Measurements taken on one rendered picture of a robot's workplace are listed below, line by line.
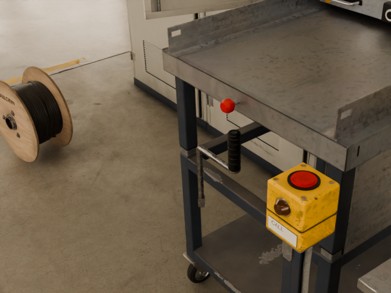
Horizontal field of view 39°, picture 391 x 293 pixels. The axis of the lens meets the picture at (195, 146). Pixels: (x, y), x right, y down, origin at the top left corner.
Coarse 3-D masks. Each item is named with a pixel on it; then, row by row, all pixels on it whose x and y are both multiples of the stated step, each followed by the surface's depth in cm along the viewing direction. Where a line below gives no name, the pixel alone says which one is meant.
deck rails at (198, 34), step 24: (264, 0) 153; (288, 0) 159; (312, 0) 165; (192, 24) 142; (216, 24) 146; (240, 24) 151; (264, 24) 155; (168, 48) 140; (192, 48) 142; (384, 96) 106; (336, 120) 100; (360, 120) 105
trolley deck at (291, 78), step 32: (256, 32) 151; (288, 32) 150; (320, 32) 150; (352, 32) 149; (384, 32) 148; (192, 64) 135; (224, 64) 134; (256, 64) 133; (288, 64) 133; (320, 64) 132; (352, 64) 131; (384, 64) 130; (224, 96) 127; (256, 96) 119; (288, 96) 119; (320, 96) 118; (352, 96) 117; (288, 128) 112; (320, 128) 107; (384, 128) 105; (352, 160) 103
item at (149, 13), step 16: (144, 0) 163; (160, 0) 167; (176, 0) 168; (192, 0) 169; (208, 0) 171; (224, 0) 172; (240, 0) 173; (256, 0) 172; (144, 16) 167; (160, 16) 166
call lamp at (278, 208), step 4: (280, 196) 83; (276, 200) 83; (280, 200) 82; (284, 200) 82; (276, 204) 82; (280, 204) 82; (284, 204) 82; (288, 204) 82; (276, 208) 82; (280, 208) 82; (284, 208) 82; (288, 208) 82; (276, 212) 83; (280, 212) 82; (284, 212) 82; (288, 212) 82; (284, 216) 84; (288, 216) 83
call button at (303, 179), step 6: (294, 174) 84; (300, 174) 84; (306, 174) 84; (312, 174) 84; (294, 180) 83; (300, 180) 83; (306, 180) 83; (312, 180) 82; (300, 186) 82; (306, 186) 82
